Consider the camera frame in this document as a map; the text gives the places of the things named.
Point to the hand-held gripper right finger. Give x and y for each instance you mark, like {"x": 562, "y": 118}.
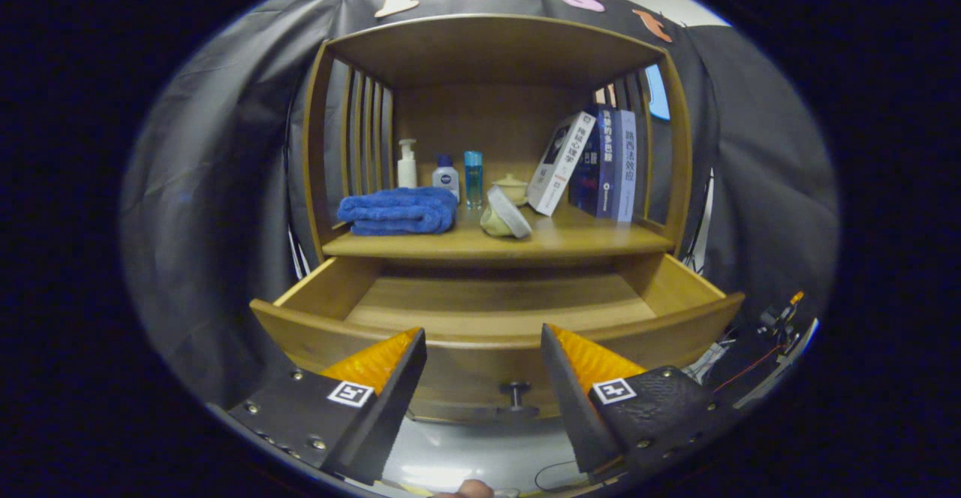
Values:
{"x": 574, "y": 400}

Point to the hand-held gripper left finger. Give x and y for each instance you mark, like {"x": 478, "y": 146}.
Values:
{"x": 394, "y": 400}

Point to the wooden drawer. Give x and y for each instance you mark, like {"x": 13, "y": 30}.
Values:
{"x": 480, "y": 348}

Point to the wooden countertop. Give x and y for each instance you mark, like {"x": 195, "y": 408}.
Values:
{"x": 585, "y": 235}

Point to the wooden cabinet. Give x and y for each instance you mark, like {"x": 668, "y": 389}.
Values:
{"x": 480, "y": 122}

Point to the folded blue towel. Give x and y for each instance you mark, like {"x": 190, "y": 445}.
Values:
{"x": 398, "y": 212}

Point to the cream lidded teacup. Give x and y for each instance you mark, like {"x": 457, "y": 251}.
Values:
{"x": 512, "y": 188}

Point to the white bottle with blue cap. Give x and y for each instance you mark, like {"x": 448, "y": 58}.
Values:
{"x": 445, "y": 180}

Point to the dark blue book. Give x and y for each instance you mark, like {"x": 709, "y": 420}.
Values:
{"x": 597, "y": 175}

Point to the white pump bottle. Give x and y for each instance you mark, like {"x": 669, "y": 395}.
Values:
{"x": 407, "y": 171}

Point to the clear blue bottle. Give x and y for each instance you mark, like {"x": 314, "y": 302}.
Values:
{"x": 473, "y": 179}

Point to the white book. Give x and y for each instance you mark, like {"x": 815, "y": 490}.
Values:
{"x": 559, "y": 164}

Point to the light blue book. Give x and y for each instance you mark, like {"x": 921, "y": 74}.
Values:
{"x": 625, "y": 167}

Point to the black backdrop cloth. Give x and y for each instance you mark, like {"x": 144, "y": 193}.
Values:
{"x": 210, "y": 205}

